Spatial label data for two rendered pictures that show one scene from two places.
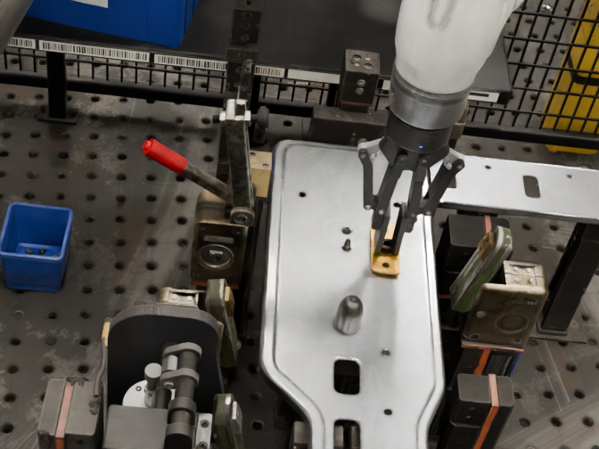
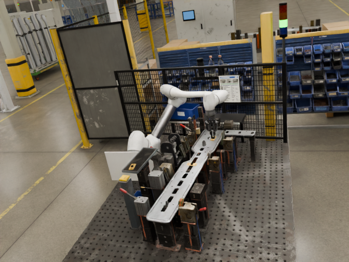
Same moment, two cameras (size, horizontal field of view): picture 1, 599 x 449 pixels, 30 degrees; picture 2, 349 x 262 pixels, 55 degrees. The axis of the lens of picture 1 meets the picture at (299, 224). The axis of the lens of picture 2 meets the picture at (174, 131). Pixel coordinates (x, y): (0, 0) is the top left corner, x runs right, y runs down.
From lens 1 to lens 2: 208 cm
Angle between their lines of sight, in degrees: 34
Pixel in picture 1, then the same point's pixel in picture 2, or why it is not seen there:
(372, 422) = (202, 153)
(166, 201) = not seen: hidden behind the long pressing
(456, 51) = (207, 104)
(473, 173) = (231, 131)
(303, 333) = (198, 145)
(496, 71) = (240, 120)
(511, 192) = (236, 133)
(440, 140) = (212, 118)
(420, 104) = (207, 112)
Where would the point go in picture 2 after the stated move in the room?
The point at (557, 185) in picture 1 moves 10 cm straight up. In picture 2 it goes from (243, 132) to (243, 122)
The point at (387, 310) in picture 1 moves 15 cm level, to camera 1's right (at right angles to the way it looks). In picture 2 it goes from (210, 143) to (226, 145)
